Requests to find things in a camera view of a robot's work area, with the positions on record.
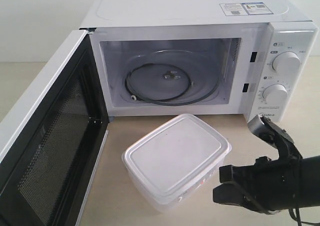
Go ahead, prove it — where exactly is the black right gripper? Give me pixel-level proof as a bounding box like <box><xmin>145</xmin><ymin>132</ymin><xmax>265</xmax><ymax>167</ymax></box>
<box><xmin>212</xmin><ymin>120</ymin><xmax>303</xmax><ymax>214</ymax></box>

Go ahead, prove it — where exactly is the white upper power knob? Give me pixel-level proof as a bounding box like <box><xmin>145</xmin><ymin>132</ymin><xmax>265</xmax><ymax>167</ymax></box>
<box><xmin>272</xmin><ymin>51</ymin><xmax>301</xmax><ymax>75</ymax></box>

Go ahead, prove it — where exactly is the black turntable roller ring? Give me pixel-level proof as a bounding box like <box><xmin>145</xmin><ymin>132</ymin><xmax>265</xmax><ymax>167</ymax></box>
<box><xmin>124</xmin><ymin>63</ymin><xmax>195</xmax><ymax>104</ymax></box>

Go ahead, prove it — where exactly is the white plastic food container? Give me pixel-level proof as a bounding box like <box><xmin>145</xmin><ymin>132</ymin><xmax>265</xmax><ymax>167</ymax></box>
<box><xmin>121</xmin><ymin>113</ymin><xmax>232</xmax><ymax>212</ymax></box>

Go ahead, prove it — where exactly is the white Midea microwave oven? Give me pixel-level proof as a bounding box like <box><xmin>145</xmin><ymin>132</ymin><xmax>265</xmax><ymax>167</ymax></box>
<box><xmin>80</xmin><ymin>0</ymin><xmax>319</xmax><ymax>122</ymax></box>

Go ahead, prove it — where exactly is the glass turntable plate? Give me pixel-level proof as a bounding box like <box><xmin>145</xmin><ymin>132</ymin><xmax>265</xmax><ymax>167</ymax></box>
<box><xmin>119</xmin><ymin>49</ymin><xmax>220</xmax><ymax>106</ymax></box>

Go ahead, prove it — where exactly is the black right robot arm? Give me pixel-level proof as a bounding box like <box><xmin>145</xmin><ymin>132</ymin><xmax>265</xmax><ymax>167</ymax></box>
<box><xmin>212</xmin><ymin>116</ymin><xmax>320</xmax><ymax>215</ymax></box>

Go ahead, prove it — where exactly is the white lower timer knob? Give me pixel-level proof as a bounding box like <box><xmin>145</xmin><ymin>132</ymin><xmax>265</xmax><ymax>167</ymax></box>
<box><xmin>262</xmin><ymin>84</ymin><xmax>288</xmax><ymax>105</ymax></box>

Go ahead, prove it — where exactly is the white microwave door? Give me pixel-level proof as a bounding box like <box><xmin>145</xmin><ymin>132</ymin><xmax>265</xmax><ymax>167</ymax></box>
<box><xmin>0</xmin><ymin>30</ymin><xmax>109</xmax><ymax>226</ymax></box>

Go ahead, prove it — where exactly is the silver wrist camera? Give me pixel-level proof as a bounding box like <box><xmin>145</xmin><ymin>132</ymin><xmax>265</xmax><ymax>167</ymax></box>
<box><xmin>247</xmin><ymin>114</ymin><xmax>269</xmax><ymax>138</ymax></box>

